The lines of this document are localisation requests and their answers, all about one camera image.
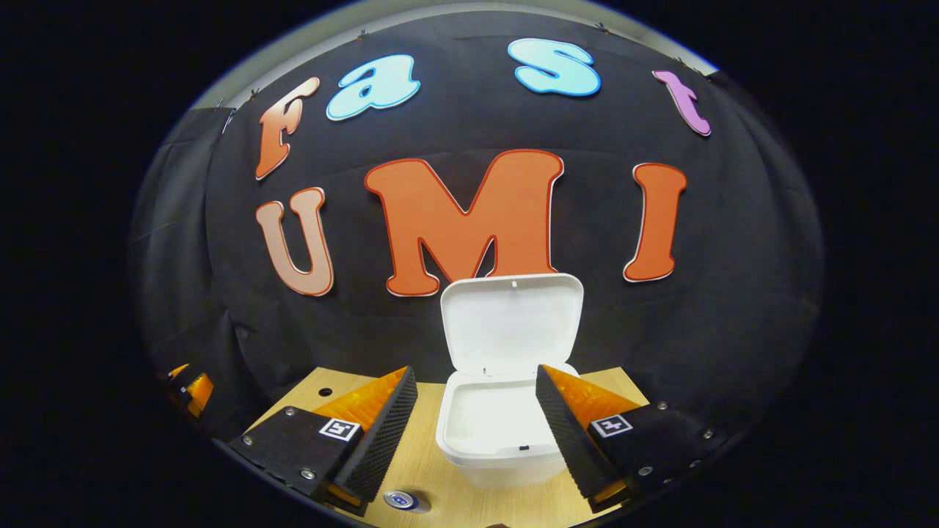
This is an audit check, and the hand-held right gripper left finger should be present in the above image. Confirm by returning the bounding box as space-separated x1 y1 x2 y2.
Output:
227 365 419 518

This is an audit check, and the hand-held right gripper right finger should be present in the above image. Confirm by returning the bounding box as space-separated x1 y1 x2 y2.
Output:
534 364 727 514

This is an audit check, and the blue pop can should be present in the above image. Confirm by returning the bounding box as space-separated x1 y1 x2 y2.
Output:
381 490 432 514

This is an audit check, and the white desktop garbage bin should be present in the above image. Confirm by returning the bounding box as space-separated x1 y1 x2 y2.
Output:
435 273 585 490

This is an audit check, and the wooden desktop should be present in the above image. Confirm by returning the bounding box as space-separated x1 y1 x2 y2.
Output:
246 367 650 528

